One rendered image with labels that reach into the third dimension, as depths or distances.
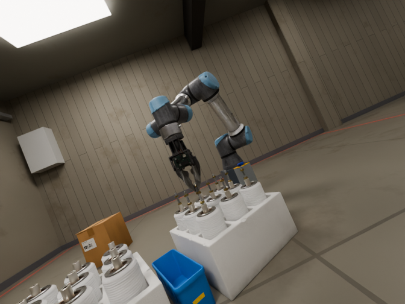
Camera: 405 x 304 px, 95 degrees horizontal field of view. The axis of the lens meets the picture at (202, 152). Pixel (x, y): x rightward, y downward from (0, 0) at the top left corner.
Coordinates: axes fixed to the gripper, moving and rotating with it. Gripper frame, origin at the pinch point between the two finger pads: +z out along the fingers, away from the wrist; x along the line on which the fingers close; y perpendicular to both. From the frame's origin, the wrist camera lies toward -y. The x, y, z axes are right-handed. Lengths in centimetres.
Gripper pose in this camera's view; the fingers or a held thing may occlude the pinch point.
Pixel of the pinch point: (196, 187)
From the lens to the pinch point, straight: 70.4
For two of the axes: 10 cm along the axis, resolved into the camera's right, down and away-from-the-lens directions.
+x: 9.1, -4.0, -0.6
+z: 4.0, 9.2, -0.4
